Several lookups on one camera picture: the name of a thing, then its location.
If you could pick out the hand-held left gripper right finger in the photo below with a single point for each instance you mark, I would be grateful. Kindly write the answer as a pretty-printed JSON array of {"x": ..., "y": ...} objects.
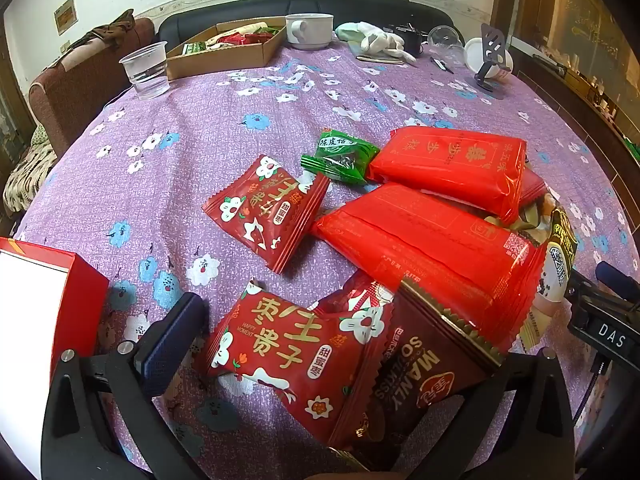
[{"x": 520, "y": 410}]

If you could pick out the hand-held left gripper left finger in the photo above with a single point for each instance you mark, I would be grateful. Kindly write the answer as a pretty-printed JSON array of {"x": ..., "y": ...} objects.
[{"x": 172, "y": 345}]

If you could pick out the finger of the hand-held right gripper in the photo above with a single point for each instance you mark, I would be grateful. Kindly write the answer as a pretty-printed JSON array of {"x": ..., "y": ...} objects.
[
  {"x": 617, "y": 277},
  {"x": 582, "y": 290}
]

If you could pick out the beige and green snack packet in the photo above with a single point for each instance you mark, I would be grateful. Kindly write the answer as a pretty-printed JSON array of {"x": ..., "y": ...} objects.
[{"x": 557, "y": 260}]

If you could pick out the red gift box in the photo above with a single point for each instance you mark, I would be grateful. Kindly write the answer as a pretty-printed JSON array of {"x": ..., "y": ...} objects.
[{"x": 75, "y": 300}]

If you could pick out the brown snack packet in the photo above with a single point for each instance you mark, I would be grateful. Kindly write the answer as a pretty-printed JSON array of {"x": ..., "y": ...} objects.
[{"x": 415, "y": 385}]

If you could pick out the red floral snack packet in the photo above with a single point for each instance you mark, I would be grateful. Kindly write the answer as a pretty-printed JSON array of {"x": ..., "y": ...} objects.
[
  {"x": 285, "y": 355},
  {"x": 355, "y": 295},
  {"x": 265, "y": 210}
]

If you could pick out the pile of snacks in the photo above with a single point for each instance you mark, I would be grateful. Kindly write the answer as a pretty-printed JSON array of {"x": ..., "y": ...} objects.
[{"x": 240, "y": 35}]

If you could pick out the small red snack packet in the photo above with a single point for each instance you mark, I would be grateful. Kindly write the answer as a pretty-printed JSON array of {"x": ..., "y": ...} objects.
[{"x": 532, "y": 187}]

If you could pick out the large red snack packet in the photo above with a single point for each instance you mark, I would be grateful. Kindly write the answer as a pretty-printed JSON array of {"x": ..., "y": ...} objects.
[
  {"x": 430, "y": 255},
  {"x": 450, "y": 170}
]

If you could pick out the purple floral tablecloth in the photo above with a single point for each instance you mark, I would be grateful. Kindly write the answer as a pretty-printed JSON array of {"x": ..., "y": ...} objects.
[{"x": 200, "y": 125}]

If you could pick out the patterned blanket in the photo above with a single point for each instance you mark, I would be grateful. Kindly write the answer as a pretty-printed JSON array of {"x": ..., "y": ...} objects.
[{"x": 30, "y": 175}]

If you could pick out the wooden cabinet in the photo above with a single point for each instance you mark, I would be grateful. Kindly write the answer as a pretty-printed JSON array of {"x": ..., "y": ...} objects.
[{"x": 575, "y": 45}]

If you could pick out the green candy packet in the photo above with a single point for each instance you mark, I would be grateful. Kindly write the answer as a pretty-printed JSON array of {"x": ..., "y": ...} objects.
[{"x": 345, "y": 157}]

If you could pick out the white bowl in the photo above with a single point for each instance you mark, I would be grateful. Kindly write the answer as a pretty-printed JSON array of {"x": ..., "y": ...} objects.
[{"x": 475, "y": 57}]

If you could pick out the grey phone stand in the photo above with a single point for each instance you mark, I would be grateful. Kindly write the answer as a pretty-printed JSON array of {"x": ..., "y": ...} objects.
[{"x": 492, "y": 50}]

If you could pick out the black pen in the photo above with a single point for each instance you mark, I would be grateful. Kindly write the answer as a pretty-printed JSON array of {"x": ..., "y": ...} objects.
[{"x": 442, "y": 65}]

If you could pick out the brown armchair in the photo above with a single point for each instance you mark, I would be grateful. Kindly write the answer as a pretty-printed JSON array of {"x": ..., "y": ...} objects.
[{"x": 75, "y": 95}]

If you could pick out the clear plastic cup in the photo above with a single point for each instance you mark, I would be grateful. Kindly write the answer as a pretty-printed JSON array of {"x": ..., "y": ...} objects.
[{"x": 146, "y": 70}]

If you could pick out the cardboard box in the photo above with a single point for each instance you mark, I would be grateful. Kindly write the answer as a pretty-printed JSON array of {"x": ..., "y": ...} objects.
[{"x": 220, "y": 62}]

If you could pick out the notebook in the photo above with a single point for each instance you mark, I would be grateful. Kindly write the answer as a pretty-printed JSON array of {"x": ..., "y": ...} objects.
[{"x": 377, "y": 59}]

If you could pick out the dark clothes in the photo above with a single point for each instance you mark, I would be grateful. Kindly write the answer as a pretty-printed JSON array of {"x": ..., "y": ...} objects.
[{"x": 107, "y": 30}]

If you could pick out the black sofa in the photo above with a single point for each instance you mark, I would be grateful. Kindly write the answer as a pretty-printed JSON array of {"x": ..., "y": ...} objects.
[{"x": 250, "y": 12}]

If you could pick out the white mug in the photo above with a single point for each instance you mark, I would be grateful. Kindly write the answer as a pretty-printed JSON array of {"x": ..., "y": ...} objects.
[{"x": 310, "y": 30}]

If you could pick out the small wall sticker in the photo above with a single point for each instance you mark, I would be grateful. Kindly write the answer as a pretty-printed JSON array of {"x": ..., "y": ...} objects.
[{"x": 64, "y": 17}]

